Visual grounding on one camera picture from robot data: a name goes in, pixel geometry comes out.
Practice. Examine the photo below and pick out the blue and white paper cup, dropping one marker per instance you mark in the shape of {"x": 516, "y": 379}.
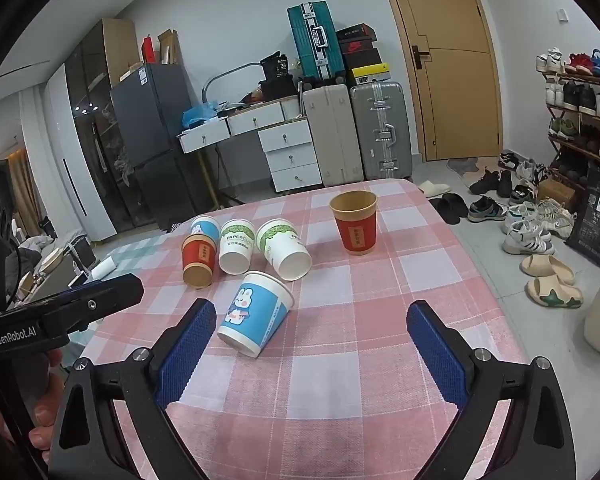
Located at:
{"x": 206, "y": 227}

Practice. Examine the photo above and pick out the white wall switch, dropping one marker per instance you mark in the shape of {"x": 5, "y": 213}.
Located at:
{"x": 562, "y": 14}

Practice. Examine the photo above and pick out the pink checked tablecloth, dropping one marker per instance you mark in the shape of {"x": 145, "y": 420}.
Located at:
{"x": 380, "y": 310}

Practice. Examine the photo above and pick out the grey door mat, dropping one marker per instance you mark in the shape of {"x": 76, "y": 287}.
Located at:
{"x": 464, "y": 167}

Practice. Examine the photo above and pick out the beige foam slipper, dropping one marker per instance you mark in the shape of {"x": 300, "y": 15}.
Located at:
{"x": 547, "y": 266}
{"x": 552, "y": 294}

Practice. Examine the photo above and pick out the white desk with drawers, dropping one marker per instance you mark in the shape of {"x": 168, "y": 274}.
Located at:
{"x": 285, "y": 141}

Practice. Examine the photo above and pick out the rows of shelved shoes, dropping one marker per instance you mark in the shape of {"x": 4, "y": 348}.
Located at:
{"x": 580, "y": 97}

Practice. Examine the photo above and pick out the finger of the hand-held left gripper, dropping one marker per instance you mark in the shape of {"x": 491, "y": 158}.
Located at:
{"x": 105, "y": 297}

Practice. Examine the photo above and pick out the blue bunny paper cup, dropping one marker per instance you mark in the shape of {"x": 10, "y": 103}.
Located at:
{"x": 252, "y": 315}

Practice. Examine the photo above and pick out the person's left hand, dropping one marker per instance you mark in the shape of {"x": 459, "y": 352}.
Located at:
{"x": 42, "y": 415}

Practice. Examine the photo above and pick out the grey arched desk lamp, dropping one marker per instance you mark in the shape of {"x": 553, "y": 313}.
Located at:
{"x": 220, "y": 72}

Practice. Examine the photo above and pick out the yellow and black shoe box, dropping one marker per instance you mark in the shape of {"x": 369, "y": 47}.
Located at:
{"x": 370, "y": 75}

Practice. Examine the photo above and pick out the silver hard suitcase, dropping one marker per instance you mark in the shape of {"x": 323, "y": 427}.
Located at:
{"x": 381, "y": 130}

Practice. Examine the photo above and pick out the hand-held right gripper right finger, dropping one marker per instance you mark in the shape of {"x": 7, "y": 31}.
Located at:
{"x": 437, "y": 355}

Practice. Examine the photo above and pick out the wooden shoe rack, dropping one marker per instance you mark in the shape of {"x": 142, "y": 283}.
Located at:
{"x": 587, "y": 149}

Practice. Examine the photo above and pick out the beige hard suitcase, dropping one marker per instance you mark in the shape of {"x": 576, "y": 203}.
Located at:
{"x": 331, "y": 135}

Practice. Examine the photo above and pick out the large black sack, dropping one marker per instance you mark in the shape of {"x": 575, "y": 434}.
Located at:
{"x": 597, "y": 220}

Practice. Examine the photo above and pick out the white slipper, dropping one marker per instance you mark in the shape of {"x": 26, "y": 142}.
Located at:
{"x": 434, "y": 188}

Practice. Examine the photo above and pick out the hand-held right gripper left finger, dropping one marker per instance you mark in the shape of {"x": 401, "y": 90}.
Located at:
{"x": 187, "y": 355}

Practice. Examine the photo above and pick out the glass-door display cabinet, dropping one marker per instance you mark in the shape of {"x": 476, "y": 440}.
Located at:
{"x": 90, "y": 110}

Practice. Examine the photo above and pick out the black slipper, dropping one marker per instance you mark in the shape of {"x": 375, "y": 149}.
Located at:
{"x": 447, "y": 208}
{"x": 461, "y": 201}

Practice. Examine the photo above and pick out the pile of sneakers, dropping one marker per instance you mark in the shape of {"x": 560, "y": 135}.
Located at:
{"x": 525, "y": 220}

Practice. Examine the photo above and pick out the red and brown paper cup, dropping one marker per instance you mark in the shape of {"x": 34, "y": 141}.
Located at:
{"x": 355, "y": 232}
{"x": 198, "y": 258}

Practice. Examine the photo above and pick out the tan wooden door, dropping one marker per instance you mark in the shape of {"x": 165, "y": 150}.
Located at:
{"x": 445, "y": 85}

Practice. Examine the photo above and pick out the blue plastic bag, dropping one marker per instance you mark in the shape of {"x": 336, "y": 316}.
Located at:
{"x": 197, "y": 114}

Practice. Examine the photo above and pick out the white paper roll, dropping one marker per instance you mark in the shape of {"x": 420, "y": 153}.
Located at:
{"x": 104, "y": 266}

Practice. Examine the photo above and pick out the teal hard suitcase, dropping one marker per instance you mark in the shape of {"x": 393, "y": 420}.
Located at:
{"x": 306, "y": 40}

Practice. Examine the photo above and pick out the white green-print paper cup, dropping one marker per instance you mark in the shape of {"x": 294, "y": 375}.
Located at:
{"x": 237, "y": 250}
{"x": 280, "y": 246}

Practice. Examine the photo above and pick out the open cardboard box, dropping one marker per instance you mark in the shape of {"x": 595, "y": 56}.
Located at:
{"x": 169, "y": 47}

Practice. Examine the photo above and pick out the dark grey refrigerator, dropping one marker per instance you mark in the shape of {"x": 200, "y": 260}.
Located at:
{"x": 155, "y": 135}

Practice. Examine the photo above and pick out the flat cardboard box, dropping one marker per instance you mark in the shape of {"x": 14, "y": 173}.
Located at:
{"x": 131, "y": 72}

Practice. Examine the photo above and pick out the small brown cardboard box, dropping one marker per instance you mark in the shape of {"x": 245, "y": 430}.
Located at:
{"x": 555, "y": 192}

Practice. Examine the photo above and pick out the black bag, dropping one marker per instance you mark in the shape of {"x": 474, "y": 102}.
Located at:
{"x": 277, "y": 75}

